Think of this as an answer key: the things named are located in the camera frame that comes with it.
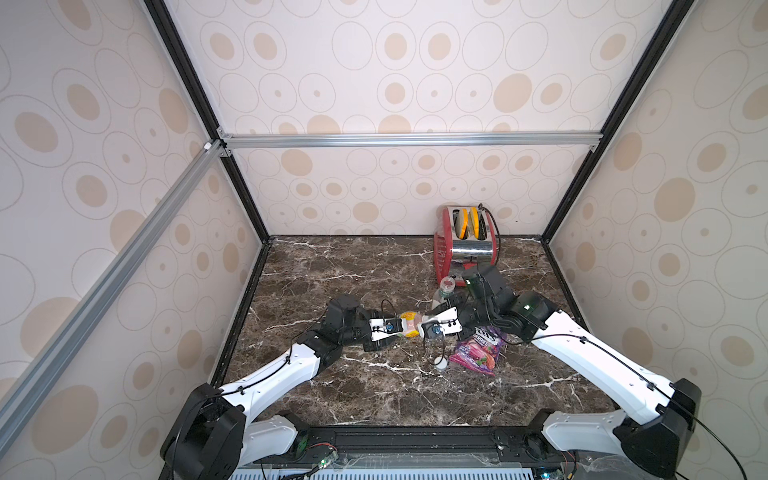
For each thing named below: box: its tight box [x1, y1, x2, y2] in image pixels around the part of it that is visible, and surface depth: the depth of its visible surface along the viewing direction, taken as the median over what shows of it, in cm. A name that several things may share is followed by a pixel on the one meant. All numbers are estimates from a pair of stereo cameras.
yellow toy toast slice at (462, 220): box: [455, 208, 469, 239], surface depth 99 cm
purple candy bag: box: [449, 326, 506, 376], surface depth 88 cm
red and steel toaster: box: [434, 205, 498, 287], surface depth 98 cm
